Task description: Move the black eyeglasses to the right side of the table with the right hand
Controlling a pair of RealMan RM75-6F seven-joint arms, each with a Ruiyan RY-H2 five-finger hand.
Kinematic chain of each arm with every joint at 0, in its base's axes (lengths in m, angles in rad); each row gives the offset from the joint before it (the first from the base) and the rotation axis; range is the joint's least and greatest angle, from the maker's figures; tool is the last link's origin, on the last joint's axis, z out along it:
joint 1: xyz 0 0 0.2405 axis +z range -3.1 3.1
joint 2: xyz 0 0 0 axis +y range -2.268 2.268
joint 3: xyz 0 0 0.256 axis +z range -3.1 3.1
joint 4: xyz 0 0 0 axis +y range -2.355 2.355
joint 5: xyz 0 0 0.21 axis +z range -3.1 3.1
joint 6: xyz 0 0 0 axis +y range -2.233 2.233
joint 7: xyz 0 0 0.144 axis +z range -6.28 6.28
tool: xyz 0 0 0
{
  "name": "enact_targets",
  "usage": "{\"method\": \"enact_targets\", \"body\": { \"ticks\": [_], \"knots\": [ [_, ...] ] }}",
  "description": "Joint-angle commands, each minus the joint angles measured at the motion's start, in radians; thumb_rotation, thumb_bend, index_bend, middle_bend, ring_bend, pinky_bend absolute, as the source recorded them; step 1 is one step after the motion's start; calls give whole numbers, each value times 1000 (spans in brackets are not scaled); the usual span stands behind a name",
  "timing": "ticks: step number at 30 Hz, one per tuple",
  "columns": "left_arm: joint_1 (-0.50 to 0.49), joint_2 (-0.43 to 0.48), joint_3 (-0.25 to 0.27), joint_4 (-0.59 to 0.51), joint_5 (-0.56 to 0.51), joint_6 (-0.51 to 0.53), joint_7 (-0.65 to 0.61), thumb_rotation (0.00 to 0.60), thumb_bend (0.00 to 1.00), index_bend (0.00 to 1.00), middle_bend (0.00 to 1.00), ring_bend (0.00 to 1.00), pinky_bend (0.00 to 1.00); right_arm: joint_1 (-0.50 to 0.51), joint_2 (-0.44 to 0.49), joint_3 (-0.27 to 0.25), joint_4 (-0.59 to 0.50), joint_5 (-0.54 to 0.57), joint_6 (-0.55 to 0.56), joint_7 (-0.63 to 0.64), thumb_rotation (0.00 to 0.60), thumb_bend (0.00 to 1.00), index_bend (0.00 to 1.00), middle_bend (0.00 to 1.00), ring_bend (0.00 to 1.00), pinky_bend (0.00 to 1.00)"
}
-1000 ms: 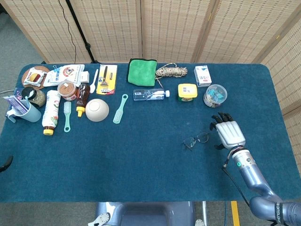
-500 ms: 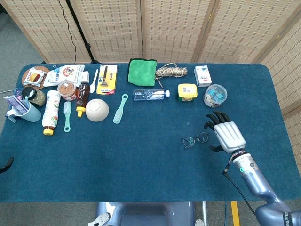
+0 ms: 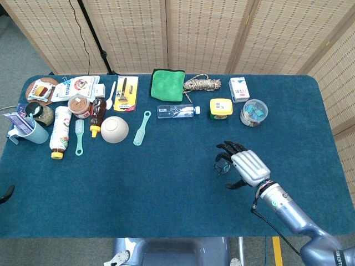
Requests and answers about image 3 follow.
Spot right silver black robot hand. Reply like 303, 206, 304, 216
215, 141, 271, 190

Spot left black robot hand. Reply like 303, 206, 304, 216
0, 185, 16, 205

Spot thin-framed eyeglasses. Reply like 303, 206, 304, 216
212, 160, 232, 176

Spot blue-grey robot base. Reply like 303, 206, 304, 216
112, 237, 231, 266

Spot clear jar of binder clips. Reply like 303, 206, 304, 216
239, 99, 269, 128

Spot light blue mug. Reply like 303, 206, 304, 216
6, 116, 49, 145

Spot yellow lidded container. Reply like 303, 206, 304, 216
209, 98, 234, 121

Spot purple toothpaste box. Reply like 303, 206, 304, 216
2, 111, 36, 136

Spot white blue carton box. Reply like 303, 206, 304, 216
229, 76, 251, 103

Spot white drink bottle yellow cap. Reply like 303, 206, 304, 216
49, 105, 73, 160

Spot white metal table leg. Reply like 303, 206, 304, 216
237, 237, 246, 266

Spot herb jar with black lid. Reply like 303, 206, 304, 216
24, 101, 55, 127

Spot yellow floor tape strip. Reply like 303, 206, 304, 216
272, 236, 283, 266

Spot clear plastic water bottle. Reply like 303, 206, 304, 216
157, 104, 201, 119

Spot mint green brush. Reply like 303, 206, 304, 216
133, 110, 152, 146
75, 119, 85, 156

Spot bamboo folding screen panel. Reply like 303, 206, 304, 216
0, 0, 110, 75
298, 16, 355, 135
229, 0, 355, 75
332, 130, 355, 181
82, 0, 169, 75
165, 0, 252, 75

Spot red yellow snack packet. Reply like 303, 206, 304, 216
27, 78, 56, 101

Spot red jar with brown lid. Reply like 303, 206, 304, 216
67, 94, 91, 119

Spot teal blue tablecloth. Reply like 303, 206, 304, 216
0, 74, 355, 239

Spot green microfiber cloth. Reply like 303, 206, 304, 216
150, 68, 186, 103

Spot amber bottle with yellow cap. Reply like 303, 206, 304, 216
89, 98, 108, 139

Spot round cork coaster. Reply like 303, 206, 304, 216
25, 78, 60, 106

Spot beige upturned bowl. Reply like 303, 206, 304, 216
100, 116, 130, 144

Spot white printed pouch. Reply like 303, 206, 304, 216
50, 75, 101, 103

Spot white plastic spoon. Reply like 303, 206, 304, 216
105, 80, 116, 110

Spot small white box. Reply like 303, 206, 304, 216
93, 84, 107, 98

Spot razor in yellow card pack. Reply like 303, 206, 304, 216
113, 75, 139, 112

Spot black tripod pole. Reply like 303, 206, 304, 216
77, 0, 117, 75

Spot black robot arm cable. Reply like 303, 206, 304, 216
251, 199, 302, 257

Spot coiled beige patterned rope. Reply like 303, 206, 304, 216
182, 73, 222, 104

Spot thin black hanging cable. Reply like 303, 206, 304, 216
68, 0, 91, 75

